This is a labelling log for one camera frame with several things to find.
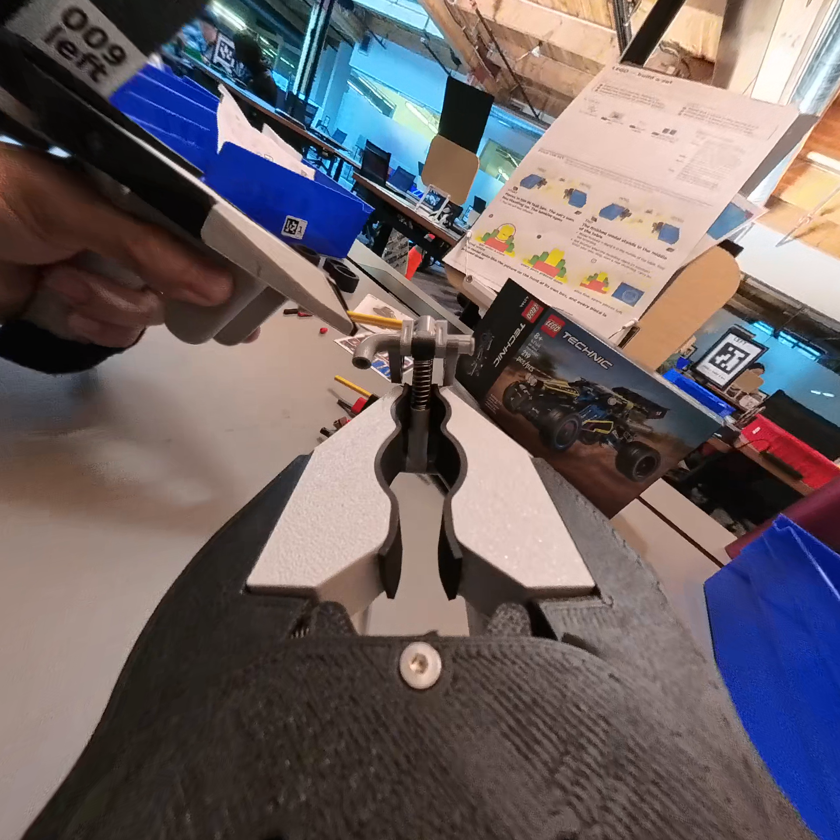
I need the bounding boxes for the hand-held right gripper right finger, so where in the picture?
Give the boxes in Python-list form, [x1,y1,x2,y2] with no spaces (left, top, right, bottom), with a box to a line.
[438,386,597,636]

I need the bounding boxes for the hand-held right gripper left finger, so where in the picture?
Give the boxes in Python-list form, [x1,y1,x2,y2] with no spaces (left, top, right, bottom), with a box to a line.
[246,386,411,636]

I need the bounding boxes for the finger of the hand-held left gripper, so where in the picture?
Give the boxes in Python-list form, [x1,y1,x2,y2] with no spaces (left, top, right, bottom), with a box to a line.
[200,199,357,337]

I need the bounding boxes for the grey lego suspension assembly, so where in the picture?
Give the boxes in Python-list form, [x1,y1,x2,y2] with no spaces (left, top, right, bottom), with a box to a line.
[352,315,475,473]

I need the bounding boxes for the person's left forearm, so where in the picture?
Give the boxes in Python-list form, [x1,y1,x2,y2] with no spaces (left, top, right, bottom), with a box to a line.
[0,318,142,375]

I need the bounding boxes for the lego chassis assembly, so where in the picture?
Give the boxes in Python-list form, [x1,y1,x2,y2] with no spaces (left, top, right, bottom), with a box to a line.
[319,374,395,439]

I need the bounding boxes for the lego set box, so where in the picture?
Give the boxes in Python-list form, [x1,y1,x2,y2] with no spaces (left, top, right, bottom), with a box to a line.
[455,279,723,519]

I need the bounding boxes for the person's left hand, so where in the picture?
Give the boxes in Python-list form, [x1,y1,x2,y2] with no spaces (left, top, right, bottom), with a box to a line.
[0,144,236,349]

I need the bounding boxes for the blue bin with marker tag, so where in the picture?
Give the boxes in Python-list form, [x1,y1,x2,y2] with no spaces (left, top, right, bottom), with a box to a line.
[203,141,375,260]

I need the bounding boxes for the blue storage bin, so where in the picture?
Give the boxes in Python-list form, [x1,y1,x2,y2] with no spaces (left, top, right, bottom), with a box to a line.
[110,62,221,173]

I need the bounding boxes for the white paper sheets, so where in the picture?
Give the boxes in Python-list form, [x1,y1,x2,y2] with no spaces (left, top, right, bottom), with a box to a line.
[217,85,317,181]

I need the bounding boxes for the closed instruction booklet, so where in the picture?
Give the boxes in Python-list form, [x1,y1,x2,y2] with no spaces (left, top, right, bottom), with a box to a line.
[346,293,416,331]

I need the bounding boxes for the wooden office desk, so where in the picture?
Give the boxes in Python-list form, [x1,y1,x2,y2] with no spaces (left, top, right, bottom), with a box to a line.
[351,172,468,250]

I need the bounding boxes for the sticker sheet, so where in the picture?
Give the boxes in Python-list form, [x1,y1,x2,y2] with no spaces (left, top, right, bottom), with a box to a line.
[333,331,416,382]

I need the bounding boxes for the black and tan sign board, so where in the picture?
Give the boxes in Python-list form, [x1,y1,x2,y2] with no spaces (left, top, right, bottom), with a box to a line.
[420,75,494,206]

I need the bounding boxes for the black white marker sign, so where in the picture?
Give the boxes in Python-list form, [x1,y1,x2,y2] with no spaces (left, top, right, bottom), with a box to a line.
[692,328,769,388]

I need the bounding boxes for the tan poster backboard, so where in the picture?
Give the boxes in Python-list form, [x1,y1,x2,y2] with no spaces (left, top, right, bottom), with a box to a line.
[620,239,742,371]

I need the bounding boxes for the red storage bin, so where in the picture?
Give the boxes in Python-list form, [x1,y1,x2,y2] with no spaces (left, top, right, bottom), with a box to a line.
[740,413,840,492]

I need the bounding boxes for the blue bin with dividers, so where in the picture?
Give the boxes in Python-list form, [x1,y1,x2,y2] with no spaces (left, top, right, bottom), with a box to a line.
[705,515,840,840]

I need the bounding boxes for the instruction poster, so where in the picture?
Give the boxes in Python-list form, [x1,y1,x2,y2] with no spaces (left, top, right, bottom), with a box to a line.
[443,62,802,329]

